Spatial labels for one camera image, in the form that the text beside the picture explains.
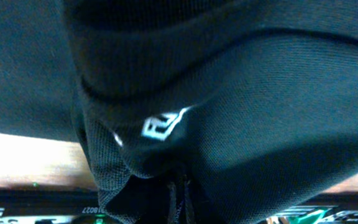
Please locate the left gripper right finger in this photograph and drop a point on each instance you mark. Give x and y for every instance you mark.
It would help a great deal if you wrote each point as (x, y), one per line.
(189, 211)

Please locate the black mounting rail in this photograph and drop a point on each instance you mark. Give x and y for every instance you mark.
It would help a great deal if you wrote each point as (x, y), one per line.
(256, 206)

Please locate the black t-shirt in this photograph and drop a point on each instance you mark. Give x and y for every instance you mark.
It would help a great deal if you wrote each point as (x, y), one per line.
(233, 95)

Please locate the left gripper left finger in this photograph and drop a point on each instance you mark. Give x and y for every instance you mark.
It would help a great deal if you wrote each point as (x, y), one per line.
(172, 213)

